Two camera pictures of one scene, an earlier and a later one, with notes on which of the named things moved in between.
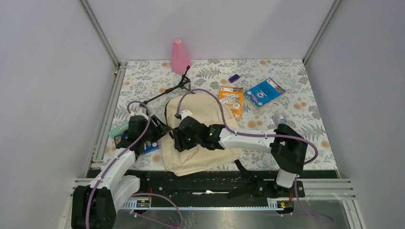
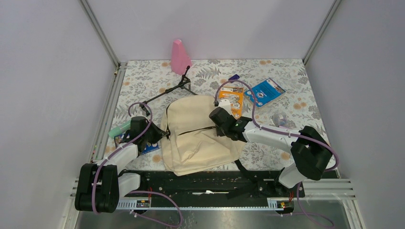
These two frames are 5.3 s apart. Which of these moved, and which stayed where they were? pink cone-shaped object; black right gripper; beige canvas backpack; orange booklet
Moved: black right gripper
Stayed: orange booklet; pink cone-shaped object; beige canvas backpack
